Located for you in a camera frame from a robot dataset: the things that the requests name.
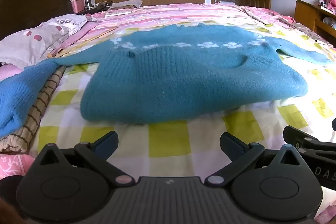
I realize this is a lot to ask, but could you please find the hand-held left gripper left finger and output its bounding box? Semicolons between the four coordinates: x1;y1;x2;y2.
34;131;135;186

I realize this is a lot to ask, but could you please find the grey patterned cloth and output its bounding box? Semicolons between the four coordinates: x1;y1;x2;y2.
278;17;330;44

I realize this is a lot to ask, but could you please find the teal knit sweater with flowers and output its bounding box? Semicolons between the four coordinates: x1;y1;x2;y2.
55;23;335;125

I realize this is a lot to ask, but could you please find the red cloth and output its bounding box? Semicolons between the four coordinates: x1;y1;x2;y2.
318;0;336;15

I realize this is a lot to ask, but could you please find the pink floral quilt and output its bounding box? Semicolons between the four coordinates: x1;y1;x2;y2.
235;5;295;25

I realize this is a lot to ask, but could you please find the wooden desk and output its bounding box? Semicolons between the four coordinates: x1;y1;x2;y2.
294;0;336;46

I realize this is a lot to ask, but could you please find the yellow white checked bedsheet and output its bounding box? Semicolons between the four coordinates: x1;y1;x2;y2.
29;21;336;181

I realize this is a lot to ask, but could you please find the light blue knit sweater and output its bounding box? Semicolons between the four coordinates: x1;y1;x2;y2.
0;60;59;136

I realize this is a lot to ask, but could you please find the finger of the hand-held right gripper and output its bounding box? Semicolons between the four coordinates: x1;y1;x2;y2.
283;125;336;156

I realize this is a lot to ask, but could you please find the grey folded cloth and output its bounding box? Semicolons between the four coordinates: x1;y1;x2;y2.
110;0;144;11

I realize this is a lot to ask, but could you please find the pink storage box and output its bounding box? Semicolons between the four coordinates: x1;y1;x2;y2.
71;0;86;14

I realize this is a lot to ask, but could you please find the white pillow with pink dots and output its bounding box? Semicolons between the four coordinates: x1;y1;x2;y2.
0;14;88;67

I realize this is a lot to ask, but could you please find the pink striped blanket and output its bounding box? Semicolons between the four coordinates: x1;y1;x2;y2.
50;4;265;56

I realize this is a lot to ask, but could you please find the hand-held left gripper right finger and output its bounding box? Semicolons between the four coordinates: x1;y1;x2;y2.
205;132;306;186

